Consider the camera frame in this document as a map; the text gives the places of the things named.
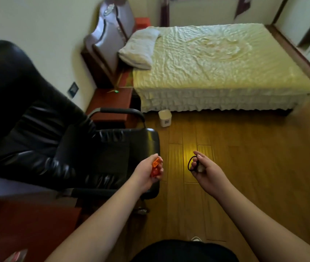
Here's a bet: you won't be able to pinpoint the person's left hand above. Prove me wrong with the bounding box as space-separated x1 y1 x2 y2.
129 153 164 194

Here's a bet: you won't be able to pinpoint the person's right hand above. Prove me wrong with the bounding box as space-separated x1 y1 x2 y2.
189 151 233 200

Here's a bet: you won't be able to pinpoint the black hair tie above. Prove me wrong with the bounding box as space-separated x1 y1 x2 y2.
187 155 199 173

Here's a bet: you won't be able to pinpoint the small white bin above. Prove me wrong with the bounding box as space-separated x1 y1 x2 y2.
158 109 173 128

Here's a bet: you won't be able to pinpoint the person's right forearm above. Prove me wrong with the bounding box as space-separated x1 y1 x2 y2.
213 188 310 262

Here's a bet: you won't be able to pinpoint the person's left forearm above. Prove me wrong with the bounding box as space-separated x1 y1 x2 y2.
44 185 144 262

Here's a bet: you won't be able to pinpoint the wooden floor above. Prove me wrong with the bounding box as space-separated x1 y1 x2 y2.
105 24 310 262

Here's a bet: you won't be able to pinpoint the person's black shorts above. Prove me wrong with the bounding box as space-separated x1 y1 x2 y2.
130 239 240 262

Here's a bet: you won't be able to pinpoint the red-brown nightstand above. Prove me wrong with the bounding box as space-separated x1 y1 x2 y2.
133 17 151 32
85 87 133 128

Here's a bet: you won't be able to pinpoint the bed with pale yellow bedspread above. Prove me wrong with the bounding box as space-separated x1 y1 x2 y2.
118 23 310 114

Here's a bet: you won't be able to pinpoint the black leather office chair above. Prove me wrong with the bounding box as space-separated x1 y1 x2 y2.
0 40 161 216

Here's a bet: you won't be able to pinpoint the white pillow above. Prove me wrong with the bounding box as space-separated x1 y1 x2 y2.
117 26 161 70

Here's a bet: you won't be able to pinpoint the red-brown wooden table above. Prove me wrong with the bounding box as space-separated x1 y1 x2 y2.
0 198 82 262

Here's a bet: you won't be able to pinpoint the dark wooden bed headboard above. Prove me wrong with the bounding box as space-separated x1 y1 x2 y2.
80 0 136 89

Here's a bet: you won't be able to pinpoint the white wardrobe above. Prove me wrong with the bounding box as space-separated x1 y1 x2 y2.
273 0 310 84

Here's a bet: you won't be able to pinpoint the dark wall socket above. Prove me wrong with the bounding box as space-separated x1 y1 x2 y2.
67 82 80 99

